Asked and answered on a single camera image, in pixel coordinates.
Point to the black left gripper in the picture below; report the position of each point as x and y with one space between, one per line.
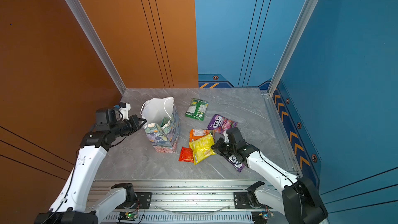
132 120

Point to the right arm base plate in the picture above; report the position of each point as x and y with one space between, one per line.
242 201

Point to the aluminium corner post right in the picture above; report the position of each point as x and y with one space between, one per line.
300 25

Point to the yellow snack packet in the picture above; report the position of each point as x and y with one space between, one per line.
202 148

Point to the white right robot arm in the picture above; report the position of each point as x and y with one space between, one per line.
295 197

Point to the aluminium corner post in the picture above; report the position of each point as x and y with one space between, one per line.
82 18
300 25

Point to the left green circuit board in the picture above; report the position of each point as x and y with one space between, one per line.
127 216

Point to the orange Fox's candy bag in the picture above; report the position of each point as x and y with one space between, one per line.
196 134

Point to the green lime candy bag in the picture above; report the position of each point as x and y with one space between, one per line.
197 109

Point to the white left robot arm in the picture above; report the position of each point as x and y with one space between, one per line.
70 207

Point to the aluminium corner post left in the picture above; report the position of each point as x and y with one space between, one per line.
82 18

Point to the purple Fox's berries candy bag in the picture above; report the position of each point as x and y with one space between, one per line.
235 163

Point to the aluminium table edge rail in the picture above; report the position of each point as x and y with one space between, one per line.
294 150

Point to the floral paper gift bag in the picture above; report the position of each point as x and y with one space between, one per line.
163 125

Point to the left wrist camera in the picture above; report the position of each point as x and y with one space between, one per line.
123 110

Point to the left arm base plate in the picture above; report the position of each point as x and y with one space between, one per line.
141 200

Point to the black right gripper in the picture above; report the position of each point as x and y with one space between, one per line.
217 146

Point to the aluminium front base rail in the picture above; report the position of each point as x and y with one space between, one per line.
202 201

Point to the right circuit board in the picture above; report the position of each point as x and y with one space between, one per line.
261 217

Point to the red snack packet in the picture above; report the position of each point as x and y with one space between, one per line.
186 155

